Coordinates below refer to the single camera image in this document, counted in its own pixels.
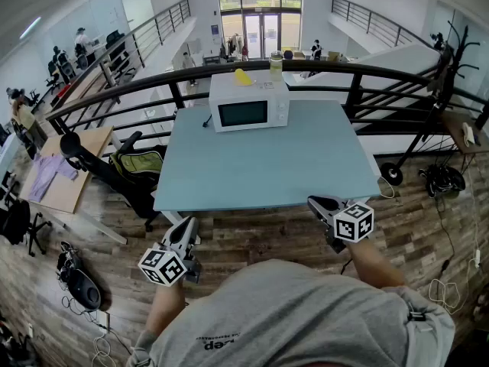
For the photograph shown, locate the black round floor device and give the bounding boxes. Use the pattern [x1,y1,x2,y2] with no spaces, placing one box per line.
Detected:
[57,242,103,313]

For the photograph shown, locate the person's right forearm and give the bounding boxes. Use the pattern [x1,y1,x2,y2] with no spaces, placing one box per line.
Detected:
[345,239,406,291]

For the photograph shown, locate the black mezzanine railing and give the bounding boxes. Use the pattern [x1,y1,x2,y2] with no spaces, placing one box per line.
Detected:
[330,0,446,49]
[97,0,191,82]

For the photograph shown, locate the small brown table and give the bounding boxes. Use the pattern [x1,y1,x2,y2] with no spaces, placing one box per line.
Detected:
[439,109,489,155]

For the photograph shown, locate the clothes rack with garments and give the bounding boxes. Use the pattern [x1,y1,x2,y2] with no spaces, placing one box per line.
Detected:
[221,32,250,63]

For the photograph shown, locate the yellow corn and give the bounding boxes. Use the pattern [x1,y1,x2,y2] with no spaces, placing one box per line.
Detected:
[233,68,256,88]

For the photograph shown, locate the black mesh office chair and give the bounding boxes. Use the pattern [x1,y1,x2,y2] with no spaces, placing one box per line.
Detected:
[105,31,127,53]

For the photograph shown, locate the black coat rack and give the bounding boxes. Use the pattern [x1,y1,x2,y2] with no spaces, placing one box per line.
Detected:
[429,20,481,106]

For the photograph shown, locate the black swivel chair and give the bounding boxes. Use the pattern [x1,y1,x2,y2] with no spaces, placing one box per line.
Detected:
[0,199,53,258]

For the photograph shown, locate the glass entrance door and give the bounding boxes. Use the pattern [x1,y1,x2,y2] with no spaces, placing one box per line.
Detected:
[241,11,282,60]

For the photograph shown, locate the clear bottle with green cap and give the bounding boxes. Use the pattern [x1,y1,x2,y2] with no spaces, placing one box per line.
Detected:
[269,50,284,80]

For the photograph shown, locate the purple garment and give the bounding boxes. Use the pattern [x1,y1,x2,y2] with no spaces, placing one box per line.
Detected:
[28,154,79,203]

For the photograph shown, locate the black office chair with headrest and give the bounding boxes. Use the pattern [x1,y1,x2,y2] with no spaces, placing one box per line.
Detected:
[60,131,169,232]

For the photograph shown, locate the black helmet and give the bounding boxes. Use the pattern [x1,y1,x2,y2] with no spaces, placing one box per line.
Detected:
[418,163,467,199]

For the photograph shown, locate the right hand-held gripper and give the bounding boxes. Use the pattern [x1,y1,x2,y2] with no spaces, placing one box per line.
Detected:
[307,195,374,255]

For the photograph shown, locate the green backpack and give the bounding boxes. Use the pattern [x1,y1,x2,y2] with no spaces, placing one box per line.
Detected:
[108,150,166,186]

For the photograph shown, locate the white microwave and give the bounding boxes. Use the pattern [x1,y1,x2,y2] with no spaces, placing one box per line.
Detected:
[208,70,290,134]

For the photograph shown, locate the person's left forearm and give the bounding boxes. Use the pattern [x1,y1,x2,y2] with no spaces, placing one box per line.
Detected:
[144,279,187,338]

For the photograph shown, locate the light wooden desk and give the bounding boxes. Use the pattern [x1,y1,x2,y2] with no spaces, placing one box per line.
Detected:
[18,125,129,246]

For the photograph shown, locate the person in grey shirt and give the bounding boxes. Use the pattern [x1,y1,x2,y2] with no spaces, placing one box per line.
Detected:
[128,258,456,367]

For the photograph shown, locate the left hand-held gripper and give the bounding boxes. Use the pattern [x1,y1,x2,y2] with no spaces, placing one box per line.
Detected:
[138,216,202,287]

